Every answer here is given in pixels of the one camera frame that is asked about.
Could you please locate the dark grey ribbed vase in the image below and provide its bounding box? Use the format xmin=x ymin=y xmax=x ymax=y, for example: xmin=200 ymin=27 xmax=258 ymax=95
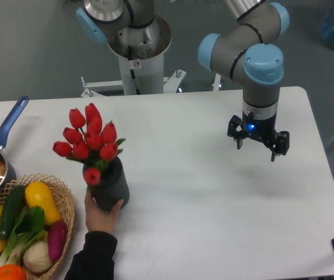
xmin=89 ymin=157 xmax=130 ymax=212

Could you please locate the green cucumber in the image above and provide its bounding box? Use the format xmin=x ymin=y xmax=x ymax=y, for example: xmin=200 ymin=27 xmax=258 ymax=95
xmin=0 ymin=185 xmax=25 ymax=240

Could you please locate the orange fruit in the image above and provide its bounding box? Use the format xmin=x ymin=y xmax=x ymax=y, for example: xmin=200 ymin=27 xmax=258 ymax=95
xmin=0 ymin=264 xmax=27 ymax=280

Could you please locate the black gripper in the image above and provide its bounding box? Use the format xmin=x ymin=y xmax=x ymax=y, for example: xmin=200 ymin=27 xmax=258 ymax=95
xmin=227 ymin=112 xmax=290 ymax=162

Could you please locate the black sleeved forearm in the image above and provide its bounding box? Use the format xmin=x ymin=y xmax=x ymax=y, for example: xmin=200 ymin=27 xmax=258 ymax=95
xmin=64 ymin=231 xmax=118 ymax=280

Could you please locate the yellow squash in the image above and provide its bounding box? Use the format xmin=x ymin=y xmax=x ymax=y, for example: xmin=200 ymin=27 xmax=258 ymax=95
xmin=25 ymin=181 xmax=62 ymax=226

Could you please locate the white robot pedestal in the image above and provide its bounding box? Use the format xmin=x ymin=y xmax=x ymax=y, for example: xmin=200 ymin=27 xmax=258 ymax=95
xmin=76 ymin=8 xmax=187 ymax=97

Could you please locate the red tulip bouquet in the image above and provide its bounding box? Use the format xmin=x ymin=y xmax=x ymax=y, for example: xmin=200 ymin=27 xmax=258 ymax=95
xmin=52 ymin=103 xmax=125 ymax=186

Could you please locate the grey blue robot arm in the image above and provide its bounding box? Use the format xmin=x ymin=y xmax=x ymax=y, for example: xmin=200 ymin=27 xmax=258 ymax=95
xmin=76 ymin=1 xmax=290 ymax=156

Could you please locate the white garlic bulb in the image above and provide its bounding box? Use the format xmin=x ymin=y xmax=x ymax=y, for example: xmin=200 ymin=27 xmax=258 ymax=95
xmin=23 ymin=241 xmax=53 ymax=274

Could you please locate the woven wicker basket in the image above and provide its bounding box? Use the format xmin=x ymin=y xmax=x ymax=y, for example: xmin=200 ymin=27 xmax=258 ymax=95
xmin=0 ymin=173 xmax=75 ymax=280

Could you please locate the green bok choy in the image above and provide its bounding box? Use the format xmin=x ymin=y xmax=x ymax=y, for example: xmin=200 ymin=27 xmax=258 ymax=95
xmin=0 ymin=206 xmax=45 ymax=267

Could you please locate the person's bare hand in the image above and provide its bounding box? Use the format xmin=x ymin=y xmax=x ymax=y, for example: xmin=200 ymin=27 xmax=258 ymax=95
xmin=85 ymin=190 xmax=124 ymax=235

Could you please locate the purple eggplant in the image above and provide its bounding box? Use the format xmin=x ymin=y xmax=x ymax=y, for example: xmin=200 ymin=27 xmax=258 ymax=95
xmin=47 ymin=220 xmax=68 ymax=262

